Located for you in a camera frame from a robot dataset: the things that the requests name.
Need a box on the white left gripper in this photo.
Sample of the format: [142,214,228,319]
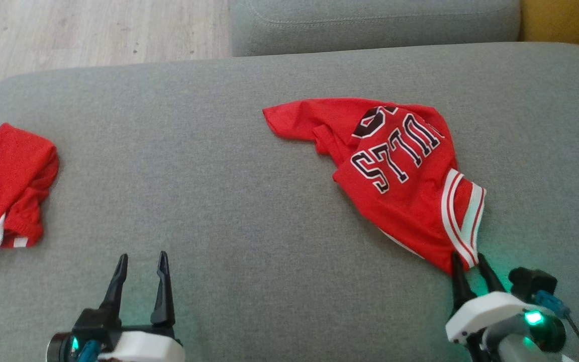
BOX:
[47,251,185,362]

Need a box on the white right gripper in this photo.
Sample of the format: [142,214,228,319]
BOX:
[445,251,566,362]

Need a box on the red Bulls basketball jersey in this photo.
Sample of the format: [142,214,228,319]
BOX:
[262,98,486,276]

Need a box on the folded red garment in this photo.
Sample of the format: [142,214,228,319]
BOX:
[0,123,60,253]

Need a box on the grey sofa seat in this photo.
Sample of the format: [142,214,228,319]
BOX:
[0,42,579,362]

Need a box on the grey sofa seat cushion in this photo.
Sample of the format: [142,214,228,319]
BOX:
[229,0,521,57]

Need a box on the yellow sofa back cushion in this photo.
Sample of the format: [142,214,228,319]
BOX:
[520,0,579,56]

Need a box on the black cable with blue plug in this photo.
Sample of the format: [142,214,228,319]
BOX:
[76,339,102,362]
[533,289,579,360]

